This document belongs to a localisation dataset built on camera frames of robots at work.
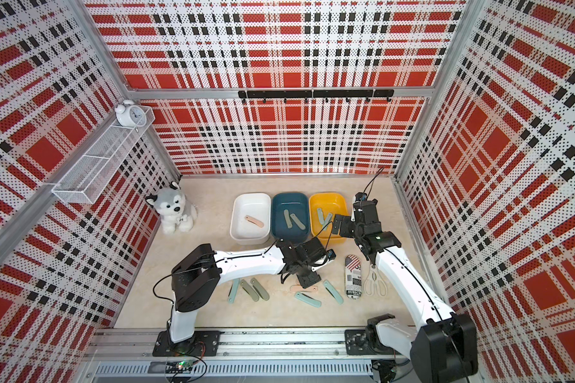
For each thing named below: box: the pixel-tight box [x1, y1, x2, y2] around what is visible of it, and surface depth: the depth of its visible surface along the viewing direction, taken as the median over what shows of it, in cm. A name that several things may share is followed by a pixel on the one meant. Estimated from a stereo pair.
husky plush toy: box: [145, 181, 198, 234], surface depth 91 cm
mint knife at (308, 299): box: [294, 292, 322, 308], surface depth 84 cm
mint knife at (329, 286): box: [322, 279, 345, 305], surface depth 86 cm
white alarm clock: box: [114, 99, 147, 128], surface depth 83 cm
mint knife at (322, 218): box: [317, 207, 327, 231], surface depth 105 cm
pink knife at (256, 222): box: [244, 214, 265, 228], surface depth 106 cm
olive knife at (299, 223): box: [289, 213, 306, 231], surface depth 104 cm
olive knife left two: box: [249, 277, 270, 301], surface depth 86 cm
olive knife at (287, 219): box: [283, 209, 293, 230], surface depth 107 cm
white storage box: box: [230, 192, 272, 245], surface depth 106 cm
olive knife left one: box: [239, 278, 260, 303], surface depth 86 cm
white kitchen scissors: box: [363, 264, 389, 298], surface depth 88 cm
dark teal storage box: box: [271, 192, 310, 242], surface depth 106 cm
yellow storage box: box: [309, 191, 349, 240], surface depth 107 cm
